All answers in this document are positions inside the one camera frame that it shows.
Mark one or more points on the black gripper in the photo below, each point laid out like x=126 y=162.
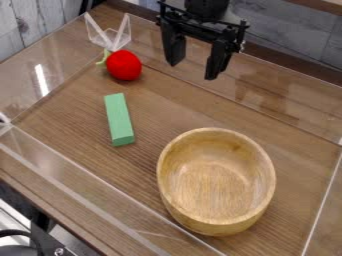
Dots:
x=207 y=20

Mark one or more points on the red plush strawberry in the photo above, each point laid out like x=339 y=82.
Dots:
x=122 y=64

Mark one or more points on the green rectangular block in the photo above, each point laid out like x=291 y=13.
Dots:
x=119 y=120

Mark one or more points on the clear acrylic tray walls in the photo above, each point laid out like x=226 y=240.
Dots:
x=98 y=188

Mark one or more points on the wooden bowl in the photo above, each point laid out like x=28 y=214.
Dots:
x=217 y=181

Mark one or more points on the clear acrylic corner bracket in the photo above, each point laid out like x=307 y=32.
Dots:
x=110 y=39

